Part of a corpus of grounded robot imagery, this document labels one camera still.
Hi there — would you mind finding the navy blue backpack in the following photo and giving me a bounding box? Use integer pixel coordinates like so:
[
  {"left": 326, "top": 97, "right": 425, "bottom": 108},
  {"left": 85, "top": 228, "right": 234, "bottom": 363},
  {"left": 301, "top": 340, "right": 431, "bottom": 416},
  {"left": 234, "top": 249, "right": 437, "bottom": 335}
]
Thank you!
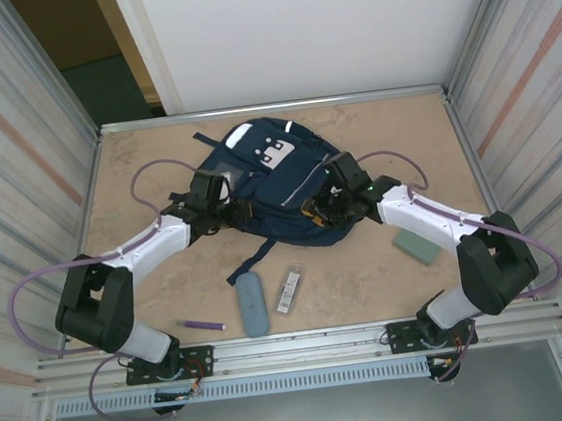
[{"left": 182, "top": 107, "right": 369, "bottom": 290}]

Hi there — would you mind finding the clear pen refill pack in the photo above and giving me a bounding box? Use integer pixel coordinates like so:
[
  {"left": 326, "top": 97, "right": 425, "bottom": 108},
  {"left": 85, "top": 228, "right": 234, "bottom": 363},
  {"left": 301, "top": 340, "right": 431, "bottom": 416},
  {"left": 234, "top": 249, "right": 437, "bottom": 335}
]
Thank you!
[{"left": 271, "top": 264, "right": 307, "bottom": 316}]

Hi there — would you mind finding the grey-blue glasses case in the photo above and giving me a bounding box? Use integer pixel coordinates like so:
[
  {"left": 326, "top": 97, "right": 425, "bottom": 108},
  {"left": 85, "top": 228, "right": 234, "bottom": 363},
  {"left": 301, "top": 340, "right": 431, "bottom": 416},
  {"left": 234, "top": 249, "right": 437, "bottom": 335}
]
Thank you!
[{"left": 233, "top": 270, "right": 273, "bottom": 339}]

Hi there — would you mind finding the green rectangular pad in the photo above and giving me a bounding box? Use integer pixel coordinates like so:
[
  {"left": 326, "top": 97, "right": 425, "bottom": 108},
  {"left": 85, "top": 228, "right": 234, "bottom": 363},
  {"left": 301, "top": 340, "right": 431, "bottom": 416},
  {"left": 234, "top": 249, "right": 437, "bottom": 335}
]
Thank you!
[{"left": 391, "top": 226, "right": 442, "bottom": 270}]

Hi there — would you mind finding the purple pen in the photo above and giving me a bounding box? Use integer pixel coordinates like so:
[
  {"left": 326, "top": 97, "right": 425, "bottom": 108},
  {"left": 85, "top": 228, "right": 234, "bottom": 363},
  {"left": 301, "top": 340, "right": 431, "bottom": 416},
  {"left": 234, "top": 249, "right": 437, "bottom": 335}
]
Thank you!
[{"left": 174, "top": 314, "right": 227, "bottom": 336}]

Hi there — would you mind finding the aluminium table edge rail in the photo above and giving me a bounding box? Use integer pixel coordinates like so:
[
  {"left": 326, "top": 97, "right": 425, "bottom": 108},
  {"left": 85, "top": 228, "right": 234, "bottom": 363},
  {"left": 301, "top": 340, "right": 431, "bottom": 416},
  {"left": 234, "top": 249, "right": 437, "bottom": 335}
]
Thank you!
[{"left": 97, "top": 82, "right": 450, "bottom": 136}]

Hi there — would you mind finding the aluminium table side rail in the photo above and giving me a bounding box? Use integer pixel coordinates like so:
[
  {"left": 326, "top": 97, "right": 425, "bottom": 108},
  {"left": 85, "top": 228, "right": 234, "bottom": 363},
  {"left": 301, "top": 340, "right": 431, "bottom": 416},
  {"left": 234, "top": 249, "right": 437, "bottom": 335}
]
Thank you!
[
  {"left": 41, "top": 130, "right": 126, "bottom": 358},
  {"left": 442, "top": 86, "right": 541, "bottom": 311}
]

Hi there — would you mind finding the long aluminium mounting rail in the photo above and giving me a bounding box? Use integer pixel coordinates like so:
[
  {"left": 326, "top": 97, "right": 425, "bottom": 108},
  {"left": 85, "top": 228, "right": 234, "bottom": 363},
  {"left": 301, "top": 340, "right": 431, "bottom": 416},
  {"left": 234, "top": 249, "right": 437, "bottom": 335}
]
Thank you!
[{"left": 28, "top": 297, "right": 562, "bottom": 401}]

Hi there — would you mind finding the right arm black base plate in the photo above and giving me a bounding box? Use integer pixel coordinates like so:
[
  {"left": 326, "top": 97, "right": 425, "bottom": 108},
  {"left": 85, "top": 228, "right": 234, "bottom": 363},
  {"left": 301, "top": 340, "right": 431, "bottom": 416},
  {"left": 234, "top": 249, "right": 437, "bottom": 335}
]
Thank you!
[{"left": 383, "top": 311, "right": 479, "bottom": 356}]

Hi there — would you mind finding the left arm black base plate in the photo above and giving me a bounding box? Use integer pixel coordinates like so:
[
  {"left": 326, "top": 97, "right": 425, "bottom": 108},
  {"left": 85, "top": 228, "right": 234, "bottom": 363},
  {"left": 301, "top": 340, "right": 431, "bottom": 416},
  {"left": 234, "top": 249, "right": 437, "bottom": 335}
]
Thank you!
[{"left": 123, "top": 344, "right": 217, "bottom": 388}]

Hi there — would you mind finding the grey slotted cable duct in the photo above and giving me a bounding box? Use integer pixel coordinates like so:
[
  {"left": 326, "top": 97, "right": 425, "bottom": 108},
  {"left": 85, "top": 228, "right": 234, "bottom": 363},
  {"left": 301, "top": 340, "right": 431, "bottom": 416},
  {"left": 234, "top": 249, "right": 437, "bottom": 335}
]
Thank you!
[{"left": 52, "top": 355, "right": 433, "bottom": 419}]

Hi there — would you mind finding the small controller board with wires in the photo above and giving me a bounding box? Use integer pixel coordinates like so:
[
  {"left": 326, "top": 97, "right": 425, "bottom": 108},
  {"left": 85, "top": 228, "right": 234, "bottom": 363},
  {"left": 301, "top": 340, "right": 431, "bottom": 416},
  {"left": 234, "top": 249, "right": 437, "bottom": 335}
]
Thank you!
[
  {"left": 425, "top": 351, "right": 467, "bottom": 386},
  {"left": 151, "top": 383, "right": 207, "bottom": 417}
]

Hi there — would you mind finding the aluminium frame post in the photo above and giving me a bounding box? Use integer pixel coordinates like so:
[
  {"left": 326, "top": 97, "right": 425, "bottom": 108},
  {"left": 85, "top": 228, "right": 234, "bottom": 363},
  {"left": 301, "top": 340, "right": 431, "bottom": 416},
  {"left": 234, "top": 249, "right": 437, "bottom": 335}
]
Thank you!
[{"left": 434, "top": 0, "right": 551, "bottom": 99}]

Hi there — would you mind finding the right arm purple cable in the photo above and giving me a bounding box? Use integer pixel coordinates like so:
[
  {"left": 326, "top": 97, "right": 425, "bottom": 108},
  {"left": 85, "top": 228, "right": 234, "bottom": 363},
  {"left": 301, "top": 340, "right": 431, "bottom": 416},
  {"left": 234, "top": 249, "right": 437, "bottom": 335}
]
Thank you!
[{"left": 354, "top": 132, "right": 562, "bottom": 390}]

